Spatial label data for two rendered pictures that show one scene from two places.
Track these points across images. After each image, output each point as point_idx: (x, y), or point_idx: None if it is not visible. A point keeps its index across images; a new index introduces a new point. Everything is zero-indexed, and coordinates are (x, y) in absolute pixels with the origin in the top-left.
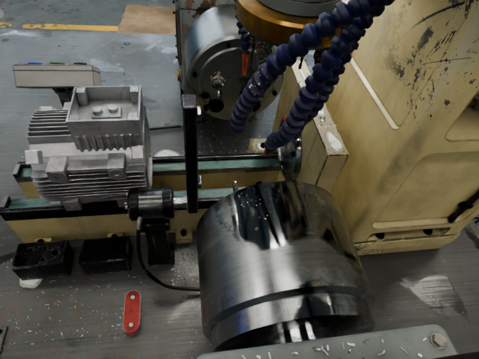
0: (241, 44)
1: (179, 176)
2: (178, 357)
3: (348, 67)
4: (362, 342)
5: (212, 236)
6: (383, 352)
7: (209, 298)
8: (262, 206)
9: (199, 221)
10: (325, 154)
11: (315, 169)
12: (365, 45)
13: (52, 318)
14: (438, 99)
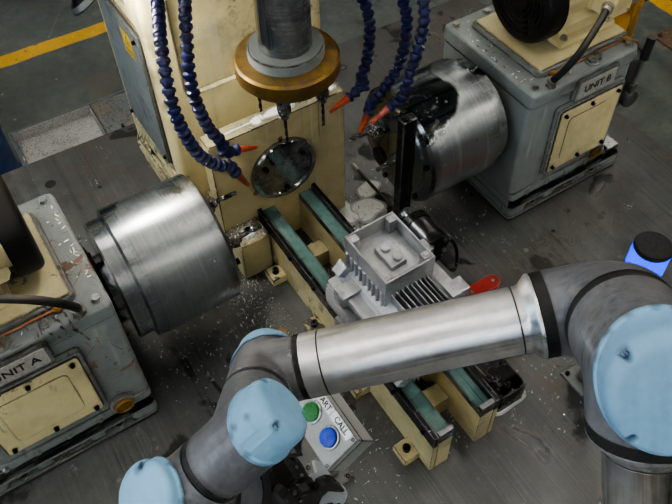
0: (235, 170)
1: None
2: (488, 243)
3: (204, 96)
4: (478, 47)
5: (453, 139)
6: (478, 40)
7: (488, 134)
8: (428, 101)
9: (436, 168)
10: (340, 94)
11: (335, 116)
12: (205, 66)
13: None
14: (316, 1)
